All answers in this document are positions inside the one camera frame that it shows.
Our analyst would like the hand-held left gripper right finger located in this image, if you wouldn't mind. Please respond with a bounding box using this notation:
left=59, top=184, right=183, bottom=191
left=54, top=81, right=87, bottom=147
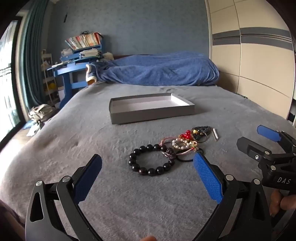
left=192, top=149, right=272, bottom=241

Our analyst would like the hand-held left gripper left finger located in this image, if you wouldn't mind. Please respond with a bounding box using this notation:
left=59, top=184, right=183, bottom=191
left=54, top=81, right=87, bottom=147
left=25, top=153, right=103, bottom=241

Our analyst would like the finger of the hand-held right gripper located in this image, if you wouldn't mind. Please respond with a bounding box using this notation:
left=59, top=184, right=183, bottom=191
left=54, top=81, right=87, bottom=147
left=257, top=125, right=296, bottom=153
left=236, top=137, right=296, bottom=171

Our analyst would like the black hair tie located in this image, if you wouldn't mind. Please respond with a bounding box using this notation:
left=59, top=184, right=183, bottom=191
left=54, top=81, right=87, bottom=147
left=176, top=148, right=204, bottom=162

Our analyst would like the pearl bracelet with pink cord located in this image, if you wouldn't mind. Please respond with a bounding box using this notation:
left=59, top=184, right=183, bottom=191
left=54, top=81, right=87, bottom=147
left=161, top=137, right=199, bottom=156

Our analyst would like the red bead bracelet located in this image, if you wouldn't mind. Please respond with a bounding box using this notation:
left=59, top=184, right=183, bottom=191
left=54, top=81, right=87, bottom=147
left=179, top=130, right=193, bottom=142

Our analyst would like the black bead bracelet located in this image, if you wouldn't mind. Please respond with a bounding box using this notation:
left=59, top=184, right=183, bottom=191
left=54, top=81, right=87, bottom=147
left=128, top=144, right=176, bottom=176

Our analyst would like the dark bead bracelet gold charm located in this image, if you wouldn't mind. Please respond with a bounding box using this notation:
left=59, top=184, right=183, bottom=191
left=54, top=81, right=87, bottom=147
left=191, top=126, right=211, bottom=142

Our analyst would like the grey cardboard box tray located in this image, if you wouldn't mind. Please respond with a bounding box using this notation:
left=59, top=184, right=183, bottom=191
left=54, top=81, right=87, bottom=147
left=109, top=93, right=195, bottom=125

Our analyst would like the person's right hand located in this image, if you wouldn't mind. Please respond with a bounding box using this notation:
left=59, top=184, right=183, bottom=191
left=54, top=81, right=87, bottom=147
left=269, top=190, right=296, bottom=217

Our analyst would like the beige wardrobe with grey stripe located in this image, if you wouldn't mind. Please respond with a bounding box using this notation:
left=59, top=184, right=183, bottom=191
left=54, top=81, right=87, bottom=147
left=205, top=0, right=296, bottom=121

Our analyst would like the grey bag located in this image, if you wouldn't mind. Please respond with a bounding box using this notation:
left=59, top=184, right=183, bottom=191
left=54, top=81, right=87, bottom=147
left=28, top=104, right=59, bottom=122

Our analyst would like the blue desk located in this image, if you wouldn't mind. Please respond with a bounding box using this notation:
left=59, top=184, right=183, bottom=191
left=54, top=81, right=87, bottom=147
left=47, top=45, right=103, bottom=109

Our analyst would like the white shelf rack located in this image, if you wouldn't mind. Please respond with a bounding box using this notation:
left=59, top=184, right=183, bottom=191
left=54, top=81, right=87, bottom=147
left=41, top=49, right=61, bottom=105

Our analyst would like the blue blanket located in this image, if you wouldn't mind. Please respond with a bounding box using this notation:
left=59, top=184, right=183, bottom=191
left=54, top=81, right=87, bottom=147
left=86, top=51, right=220, bottom=87

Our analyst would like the stack of papers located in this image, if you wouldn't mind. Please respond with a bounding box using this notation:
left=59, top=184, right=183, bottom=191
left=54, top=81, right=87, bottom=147
left=60, top=47, right=103, bottom=62

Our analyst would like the window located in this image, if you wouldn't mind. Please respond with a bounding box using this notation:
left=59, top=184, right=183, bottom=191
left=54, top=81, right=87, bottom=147
left=0, top=20, right=19, bottom=139

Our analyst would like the teal curtain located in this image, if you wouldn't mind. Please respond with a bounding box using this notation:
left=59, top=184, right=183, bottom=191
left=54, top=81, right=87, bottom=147
left=20, top=0, right=50, bottom=112

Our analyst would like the row of books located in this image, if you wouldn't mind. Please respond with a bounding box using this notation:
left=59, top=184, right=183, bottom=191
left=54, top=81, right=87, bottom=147
left=65, top=32, right=102, bottom=50

